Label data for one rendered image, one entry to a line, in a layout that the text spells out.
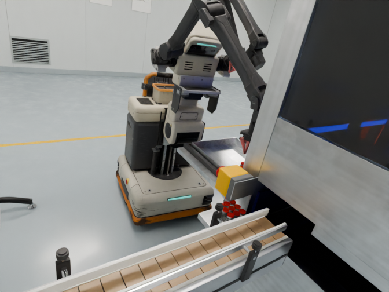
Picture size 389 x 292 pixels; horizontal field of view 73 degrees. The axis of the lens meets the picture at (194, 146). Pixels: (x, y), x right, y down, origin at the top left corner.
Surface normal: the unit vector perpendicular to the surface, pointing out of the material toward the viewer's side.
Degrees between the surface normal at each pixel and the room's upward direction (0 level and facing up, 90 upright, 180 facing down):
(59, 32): 90
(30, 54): 90
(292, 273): 90
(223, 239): 0
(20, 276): 0
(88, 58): 90
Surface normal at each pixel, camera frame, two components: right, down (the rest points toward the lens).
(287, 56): -0.83, 0.11
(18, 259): 0.17, -0.89
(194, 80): 0.44, 0.46
